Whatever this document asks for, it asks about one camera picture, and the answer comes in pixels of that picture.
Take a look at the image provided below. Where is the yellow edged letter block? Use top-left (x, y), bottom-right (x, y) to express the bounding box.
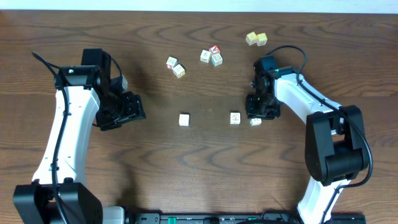
top-left (230, 112), bottom-right (241, 124)

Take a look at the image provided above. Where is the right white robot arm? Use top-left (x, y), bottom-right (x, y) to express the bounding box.
top-left (246, 55), bottom-right (373, 223)

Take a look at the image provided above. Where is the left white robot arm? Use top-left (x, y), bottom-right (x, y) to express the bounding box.
top-left (13, 49), bottom-right (146, 223)

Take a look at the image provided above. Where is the blue edged letter block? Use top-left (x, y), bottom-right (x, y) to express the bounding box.
top-left (211, 53), bottom-right (223, 67)

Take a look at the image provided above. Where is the yellow block right of pair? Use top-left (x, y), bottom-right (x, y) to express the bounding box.
top-left (256, 33), bottom-right (268, 46)

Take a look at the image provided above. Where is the yellow block of pair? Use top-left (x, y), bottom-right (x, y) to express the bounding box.
top-left (256, 33), bottom-right (268, 46)
top-left (246, 32), bottom-right (258, 45)

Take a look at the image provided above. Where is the yellow block left of pair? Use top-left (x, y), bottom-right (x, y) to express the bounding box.
top-left (246, 32), bottom-right (258, 45)

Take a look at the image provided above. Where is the plain white wooden block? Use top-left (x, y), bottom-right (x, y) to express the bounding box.
top-left (178, 114), bottom-right (190, 126)

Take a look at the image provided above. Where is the white block red print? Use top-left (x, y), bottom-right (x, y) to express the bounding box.
top-left (166, 57), bottom-right (178, 70)

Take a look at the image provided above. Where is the white block yellow edge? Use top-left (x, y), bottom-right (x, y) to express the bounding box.
top-left (173, 64), bottom-right (186, 78)

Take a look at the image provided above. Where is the red letter A block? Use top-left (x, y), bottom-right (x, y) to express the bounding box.
top-left (209, 45), bottom-right (221, 55)

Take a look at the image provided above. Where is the white block centre cluster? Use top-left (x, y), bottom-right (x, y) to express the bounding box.
top-left (200, 50), bottom-right (211, 63)

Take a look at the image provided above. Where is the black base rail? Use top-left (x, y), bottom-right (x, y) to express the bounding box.
top-left (126, 211), bottom-right (303, 224)

